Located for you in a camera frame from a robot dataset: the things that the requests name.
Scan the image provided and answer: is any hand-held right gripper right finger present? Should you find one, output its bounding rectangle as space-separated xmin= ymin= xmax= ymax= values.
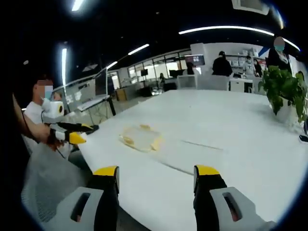
xmin=193 ymin=164 xmax=277 ymax=231

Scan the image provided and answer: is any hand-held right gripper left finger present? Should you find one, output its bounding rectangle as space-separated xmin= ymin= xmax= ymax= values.
xmin=42 ymin=165 xmax=120 ymax=231

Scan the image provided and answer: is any clear box with yellow buckles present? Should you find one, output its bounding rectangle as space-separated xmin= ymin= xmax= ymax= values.
xmin=119 ymin=124 xmax=165 ymax=152

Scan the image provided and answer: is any person's left hand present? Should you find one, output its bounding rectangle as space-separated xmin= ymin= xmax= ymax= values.
xmin=36 ymin=124 xmax=65 ymax=151

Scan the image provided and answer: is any white desk with black legs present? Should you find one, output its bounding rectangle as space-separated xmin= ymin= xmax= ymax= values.
xmin=77 ymin=94 xmax=117 ymax=119

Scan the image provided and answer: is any black monitor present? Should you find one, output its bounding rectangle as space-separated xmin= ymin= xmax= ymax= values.
xmin=168 ymin=69 xmax=185 ymax=78
xmin=94 ymin=74 xmax=108 ymax=97

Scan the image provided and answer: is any grey mesh office chair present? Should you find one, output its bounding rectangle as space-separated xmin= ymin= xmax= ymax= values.
xmin=21 ymin=134 xmax=97 ymax=223

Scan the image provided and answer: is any brown box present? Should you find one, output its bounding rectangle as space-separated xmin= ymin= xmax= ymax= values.
xmin=115 ymin=88 xmax=128 ymax=102

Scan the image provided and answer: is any green potted plant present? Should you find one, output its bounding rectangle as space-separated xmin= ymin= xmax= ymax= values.
xmin=258 ymin=64 xmax=308 ymax=126

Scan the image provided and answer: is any ceiling air vent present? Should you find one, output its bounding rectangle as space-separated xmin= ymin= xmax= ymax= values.
xmin=231 ymin=0 xmax=270 ymax=15

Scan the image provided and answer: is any wall screen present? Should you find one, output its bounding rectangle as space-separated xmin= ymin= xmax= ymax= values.
xmin=184 ymin=54 xmax=205 ymax=66

